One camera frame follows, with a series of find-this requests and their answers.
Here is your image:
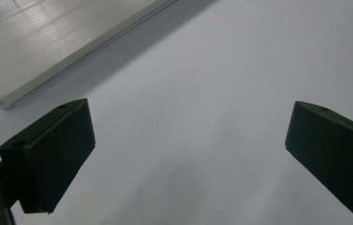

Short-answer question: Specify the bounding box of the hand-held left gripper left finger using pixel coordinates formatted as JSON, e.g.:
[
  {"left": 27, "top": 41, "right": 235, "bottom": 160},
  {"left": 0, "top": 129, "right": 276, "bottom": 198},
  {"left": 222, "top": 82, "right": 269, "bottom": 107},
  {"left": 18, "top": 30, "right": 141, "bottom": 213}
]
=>
[{"left": 0, "top": 97, "right": 96, "bottom": 215}]

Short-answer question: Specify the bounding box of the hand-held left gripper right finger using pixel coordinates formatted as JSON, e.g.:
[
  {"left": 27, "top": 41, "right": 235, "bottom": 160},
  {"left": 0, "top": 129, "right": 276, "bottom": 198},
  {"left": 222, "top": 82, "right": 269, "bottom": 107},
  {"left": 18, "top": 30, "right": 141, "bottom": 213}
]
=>
[{"left": 284, "top": 100, "right": 353, "bottom": 216}]

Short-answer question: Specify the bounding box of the white wire rack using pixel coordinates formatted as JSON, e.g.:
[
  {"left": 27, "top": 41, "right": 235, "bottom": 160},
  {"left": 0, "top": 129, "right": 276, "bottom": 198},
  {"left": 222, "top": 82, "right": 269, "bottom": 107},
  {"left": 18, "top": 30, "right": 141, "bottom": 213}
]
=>
[{"left": 0, "top": 0, "right": 179, "bottom": 110}]

